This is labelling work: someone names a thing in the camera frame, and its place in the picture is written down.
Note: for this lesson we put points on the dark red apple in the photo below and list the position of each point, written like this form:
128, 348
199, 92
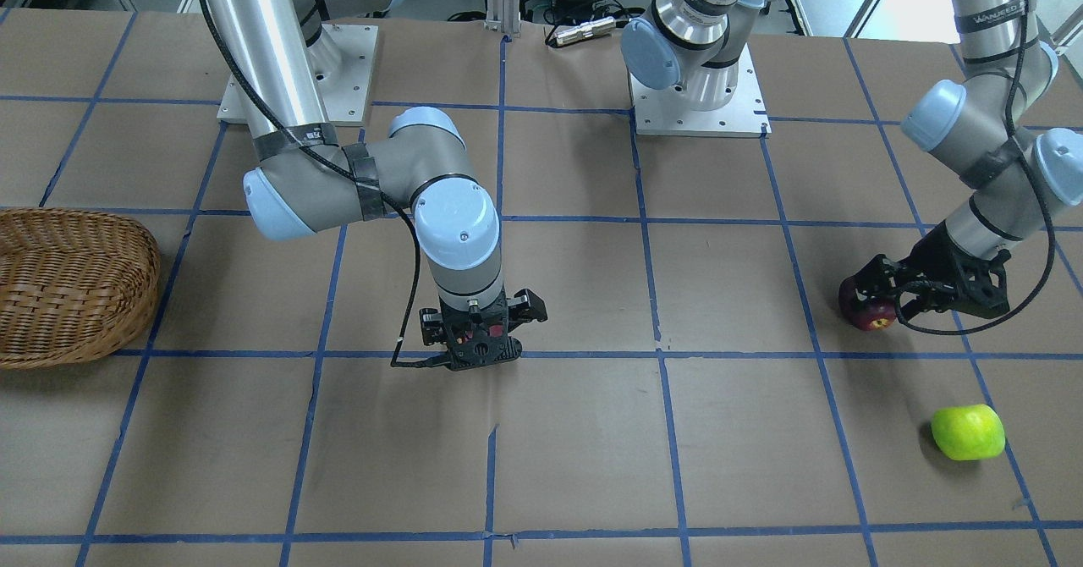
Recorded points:
868, 313

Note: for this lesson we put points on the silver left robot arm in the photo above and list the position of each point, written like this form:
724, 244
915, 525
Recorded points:
1019, 181

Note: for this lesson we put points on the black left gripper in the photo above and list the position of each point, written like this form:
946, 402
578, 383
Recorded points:
933, 255

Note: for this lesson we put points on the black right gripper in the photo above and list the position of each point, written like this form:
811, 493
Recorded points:
531, 305

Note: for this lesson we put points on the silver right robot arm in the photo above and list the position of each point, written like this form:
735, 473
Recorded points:
306, 182

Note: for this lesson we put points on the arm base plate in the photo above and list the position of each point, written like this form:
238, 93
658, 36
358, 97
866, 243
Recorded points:
712, 102
338, 70

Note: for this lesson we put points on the oval woven wicker basket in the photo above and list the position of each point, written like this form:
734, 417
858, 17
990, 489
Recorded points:
75, 285

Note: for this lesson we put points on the silver metal connector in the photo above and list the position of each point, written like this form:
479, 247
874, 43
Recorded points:
591, 30

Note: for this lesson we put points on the green apple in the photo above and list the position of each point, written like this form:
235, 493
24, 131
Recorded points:
970, 432

